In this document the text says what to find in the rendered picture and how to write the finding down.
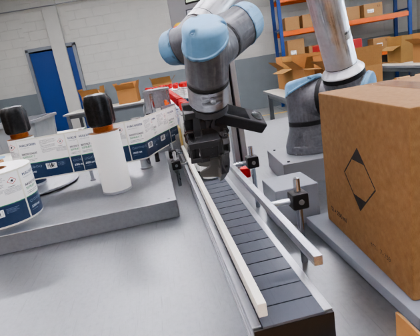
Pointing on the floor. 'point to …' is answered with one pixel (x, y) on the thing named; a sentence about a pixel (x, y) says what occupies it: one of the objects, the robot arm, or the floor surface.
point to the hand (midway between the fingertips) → (223, 175)
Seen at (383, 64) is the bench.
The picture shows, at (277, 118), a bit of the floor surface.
